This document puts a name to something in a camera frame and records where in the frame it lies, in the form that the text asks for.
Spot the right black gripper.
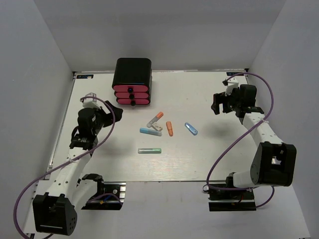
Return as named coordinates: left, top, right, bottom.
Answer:
left=211, top=87, right=242, bottom=115

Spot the pink drawer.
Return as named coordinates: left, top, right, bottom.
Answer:
left=116, top=98, right=150, bottom=106
left=113, top=85, right=149, bottom=93
left=115, top=92, right=150, bottom=100

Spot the black drawer cabinet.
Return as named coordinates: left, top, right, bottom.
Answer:
left=112, top=58, right=153, bottom=101

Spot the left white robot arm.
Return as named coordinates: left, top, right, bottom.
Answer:
left=32, top=101, right=123, bottom=236

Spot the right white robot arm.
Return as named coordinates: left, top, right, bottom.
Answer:
left=210, top=84, right=297, bottom=199

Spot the right blue corner label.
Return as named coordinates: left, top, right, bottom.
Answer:
left=226, top=72, right=244, bottom=77

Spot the blue corner label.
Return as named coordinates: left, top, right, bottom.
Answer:
left=226, top=72, right=244, bottom=77
left=76, top=74, right=94, bottom=79

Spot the blue capped highlighter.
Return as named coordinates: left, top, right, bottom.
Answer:
left=140, top=128, right=162, bottom=136

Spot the small staples box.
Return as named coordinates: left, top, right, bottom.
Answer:
left=152, top=122, right=162, bottom=131

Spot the orange capped highlighter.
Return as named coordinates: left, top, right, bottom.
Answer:
left=147, top=112, right=163, bottom=128

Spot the left blue corner label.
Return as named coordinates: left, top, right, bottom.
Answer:
left=76, top=74, right=94, bottom=79

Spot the green capped highlighter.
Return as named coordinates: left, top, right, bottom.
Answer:
left=138, top=148, right=161, bottom=154

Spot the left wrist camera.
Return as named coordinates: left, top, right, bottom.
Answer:
left=80, top=92, right=100, bottom=109

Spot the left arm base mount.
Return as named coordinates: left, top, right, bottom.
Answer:
left=82, top=182, right=126, bottom=211

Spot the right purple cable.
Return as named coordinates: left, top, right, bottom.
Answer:
left=202, top=72, right=276, bottom=209

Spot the purple cable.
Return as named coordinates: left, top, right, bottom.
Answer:
left=202, top=72, right=276, bottom=209
left=13, top=97, right=116, bottom=237

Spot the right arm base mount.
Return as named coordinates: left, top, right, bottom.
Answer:
left=203, top=185, right=256, bottom=212

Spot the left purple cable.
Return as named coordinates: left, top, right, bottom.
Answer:
left=13, top=97, right=116, bottom=237

